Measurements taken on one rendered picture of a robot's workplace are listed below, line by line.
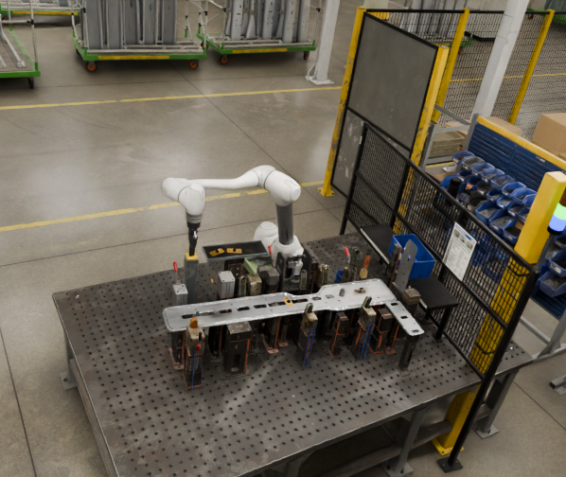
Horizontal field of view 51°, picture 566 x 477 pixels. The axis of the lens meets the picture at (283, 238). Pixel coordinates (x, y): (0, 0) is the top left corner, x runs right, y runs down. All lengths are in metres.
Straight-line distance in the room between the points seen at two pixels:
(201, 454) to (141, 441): 0.29
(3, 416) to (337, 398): 2.09
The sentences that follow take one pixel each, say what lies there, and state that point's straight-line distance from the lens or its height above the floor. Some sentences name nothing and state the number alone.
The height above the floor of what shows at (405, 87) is 1.54.
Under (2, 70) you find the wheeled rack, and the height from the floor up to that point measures 0.28.
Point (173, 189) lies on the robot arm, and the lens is 3.30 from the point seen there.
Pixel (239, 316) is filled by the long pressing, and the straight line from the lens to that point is 3.30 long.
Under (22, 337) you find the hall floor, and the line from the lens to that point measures 4.73.
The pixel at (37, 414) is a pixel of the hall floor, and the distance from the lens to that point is 4.21.
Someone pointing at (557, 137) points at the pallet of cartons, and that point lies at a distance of 7.38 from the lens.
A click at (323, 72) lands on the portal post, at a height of 0.17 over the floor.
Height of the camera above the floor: 3.14
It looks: 33 degrees down
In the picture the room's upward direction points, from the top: 9 degrees clockwise
